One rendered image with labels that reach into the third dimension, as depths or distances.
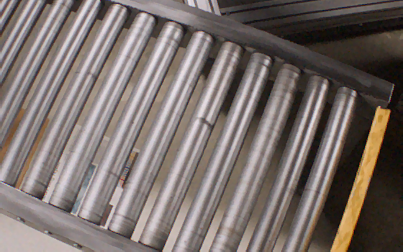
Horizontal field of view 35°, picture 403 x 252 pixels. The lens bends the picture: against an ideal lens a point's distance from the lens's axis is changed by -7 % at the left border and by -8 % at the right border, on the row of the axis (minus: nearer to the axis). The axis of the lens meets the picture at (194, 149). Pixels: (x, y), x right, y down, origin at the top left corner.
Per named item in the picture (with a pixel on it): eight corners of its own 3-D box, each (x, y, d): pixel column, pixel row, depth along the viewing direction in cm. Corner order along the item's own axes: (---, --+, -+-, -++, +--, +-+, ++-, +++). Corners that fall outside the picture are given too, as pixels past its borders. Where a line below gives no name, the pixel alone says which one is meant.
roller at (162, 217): (242, 52, 142) (250, 45, 138) (156, 258, 129) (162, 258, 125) (221, 41, 142) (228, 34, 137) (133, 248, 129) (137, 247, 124)
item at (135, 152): (159, 157, 213) (159, 155, 212) (124, 240, 205) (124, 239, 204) (55, 116, 217) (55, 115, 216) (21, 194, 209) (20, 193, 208)
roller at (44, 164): (134, 14, 145) (132, 3, 140) (42, 209, 132) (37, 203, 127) (114, 7, 145) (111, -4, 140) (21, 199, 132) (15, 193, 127)
